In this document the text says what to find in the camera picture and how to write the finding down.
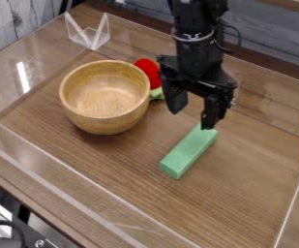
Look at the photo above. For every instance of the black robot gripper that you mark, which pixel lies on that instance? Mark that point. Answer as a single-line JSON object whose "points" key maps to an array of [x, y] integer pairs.
{"points": [[193, 71]]}

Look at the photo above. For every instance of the green rectangular block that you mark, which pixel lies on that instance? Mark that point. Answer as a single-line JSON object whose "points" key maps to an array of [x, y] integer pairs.
{"points": [[184, 153]]}

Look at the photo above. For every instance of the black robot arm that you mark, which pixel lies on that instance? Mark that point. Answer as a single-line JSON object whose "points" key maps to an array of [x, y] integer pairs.
{"points": [[197, 19]]}

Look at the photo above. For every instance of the brown wooden bowl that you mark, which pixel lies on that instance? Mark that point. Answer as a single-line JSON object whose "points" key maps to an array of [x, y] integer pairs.
{"points": [[104, 95]]}

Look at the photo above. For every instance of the red plush strawberry toy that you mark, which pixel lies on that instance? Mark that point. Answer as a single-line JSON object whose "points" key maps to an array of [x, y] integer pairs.
{"points": [[151, 70]]}

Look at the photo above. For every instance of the clear acrylic corner bracket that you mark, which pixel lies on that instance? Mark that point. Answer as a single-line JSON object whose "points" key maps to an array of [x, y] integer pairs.
{"points": [[88, 37]]}

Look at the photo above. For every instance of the clear acrylic tray wall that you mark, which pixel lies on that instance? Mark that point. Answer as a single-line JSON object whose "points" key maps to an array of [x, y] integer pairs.
{"points": [[93, 217]]}

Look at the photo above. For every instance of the black table leg bracket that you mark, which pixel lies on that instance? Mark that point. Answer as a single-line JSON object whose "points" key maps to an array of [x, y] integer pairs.
{"points": [[37, 233]]}

